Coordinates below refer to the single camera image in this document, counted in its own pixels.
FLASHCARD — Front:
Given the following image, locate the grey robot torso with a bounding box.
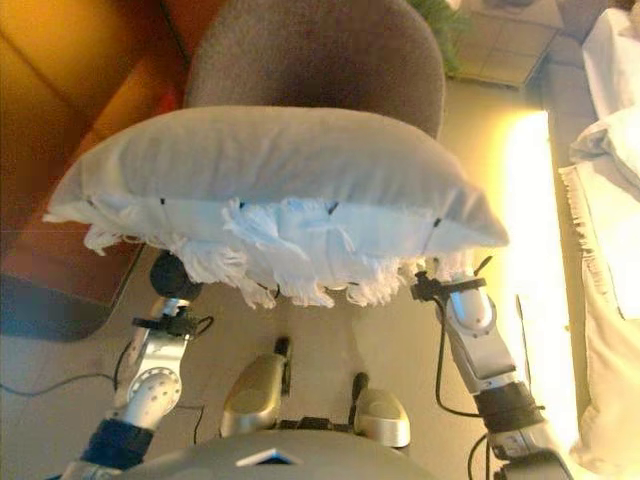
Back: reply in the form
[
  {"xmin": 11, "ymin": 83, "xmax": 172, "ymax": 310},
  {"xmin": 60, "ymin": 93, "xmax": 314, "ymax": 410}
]
[{"xmin": 114, "ymin": 417, "xmax": 436, "ymax": 480}]

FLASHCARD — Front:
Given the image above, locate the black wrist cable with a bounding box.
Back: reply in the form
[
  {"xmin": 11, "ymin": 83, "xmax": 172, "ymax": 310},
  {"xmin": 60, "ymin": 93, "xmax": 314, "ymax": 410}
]
[
  {"xmin": 113, "ymin": 314, "xmax": 215, "ymax": 396},
  {"xmin": 434, "ymin": 294, "xmax": 494, "ymax": 480}
]

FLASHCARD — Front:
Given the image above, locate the orange wooden cabinet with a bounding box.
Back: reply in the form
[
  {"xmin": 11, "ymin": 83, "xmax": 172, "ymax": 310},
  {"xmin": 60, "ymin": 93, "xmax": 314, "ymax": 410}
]
[{"xmin": 0, "ymin": 0, "xmax": 191, "ymax": 344}]

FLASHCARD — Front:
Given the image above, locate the white bed linen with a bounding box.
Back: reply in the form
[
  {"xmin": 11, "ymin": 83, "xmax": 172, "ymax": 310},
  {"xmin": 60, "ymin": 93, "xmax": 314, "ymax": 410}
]
[{"xmin": 542, "ymin": 7, "xmax": 640, "ymax": 476}]

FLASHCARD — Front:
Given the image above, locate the tiled nightstand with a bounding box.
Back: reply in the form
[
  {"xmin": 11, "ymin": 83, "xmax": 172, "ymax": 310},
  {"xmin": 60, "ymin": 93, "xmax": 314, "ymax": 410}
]
[{"xmin": 457, "ymin": 0, "xmax": 564, "ymax": 94}]

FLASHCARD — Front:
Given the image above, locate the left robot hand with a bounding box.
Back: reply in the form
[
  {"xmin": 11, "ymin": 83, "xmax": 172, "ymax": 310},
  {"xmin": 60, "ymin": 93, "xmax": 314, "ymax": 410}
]
[{"xmin": 148, "ymin": 252, "xmax": 204, "ymax": 301}]

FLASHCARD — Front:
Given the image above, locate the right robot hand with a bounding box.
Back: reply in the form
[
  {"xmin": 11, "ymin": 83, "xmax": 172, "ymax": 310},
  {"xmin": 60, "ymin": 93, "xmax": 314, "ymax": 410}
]
[{"xmin": 433, "ymin": 258, "xmax": 476, "ymax": 285}]

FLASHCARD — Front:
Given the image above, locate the green plant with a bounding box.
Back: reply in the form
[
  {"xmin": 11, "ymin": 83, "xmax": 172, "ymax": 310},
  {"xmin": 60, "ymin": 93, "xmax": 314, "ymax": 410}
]
[{"xmin": 407, "ymin": 0, "xmax": 474, "ymax": 79}]

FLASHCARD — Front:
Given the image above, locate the thin black floor cable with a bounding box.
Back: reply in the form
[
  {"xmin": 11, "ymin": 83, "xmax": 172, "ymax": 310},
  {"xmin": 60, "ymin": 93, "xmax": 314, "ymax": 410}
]
[{"xmin": 0, "ymin": 372, "xmax": 119, "ymax": 399}]

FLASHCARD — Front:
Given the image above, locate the silver left robot leg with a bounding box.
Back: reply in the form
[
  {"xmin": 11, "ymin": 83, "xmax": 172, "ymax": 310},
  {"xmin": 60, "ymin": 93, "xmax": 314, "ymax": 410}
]
[{"xmin": 219, "ymin": 337, "xmax": 296, "ymax": 439}]

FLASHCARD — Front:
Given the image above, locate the thin black pole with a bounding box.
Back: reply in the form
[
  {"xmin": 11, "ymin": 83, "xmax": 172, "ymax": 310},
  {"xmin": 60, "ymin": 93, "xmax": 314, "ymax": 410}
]
[{"xmin": 513, "ymin": 292, "xmax": 534, "ymax": 396}]

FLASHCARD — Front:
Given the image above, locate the white fringed cushion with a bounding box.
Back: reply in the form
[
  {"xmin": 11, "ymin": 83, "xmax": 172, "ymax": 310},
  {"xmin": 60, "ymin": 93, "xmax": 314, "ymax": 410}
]
[{"xmin": 42, "ymin": 105, "xmax": 511, "ymax": 309}]

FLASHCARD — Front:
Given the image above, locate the grey upholstered armchair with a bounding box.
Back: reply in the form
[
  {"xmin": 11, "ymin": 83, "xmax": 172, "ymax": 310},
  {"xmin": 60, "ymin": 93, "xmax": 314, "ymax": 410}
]
[{"xmin": 183, "ymin": 0, "xmax": 447, "ymax": 139}]

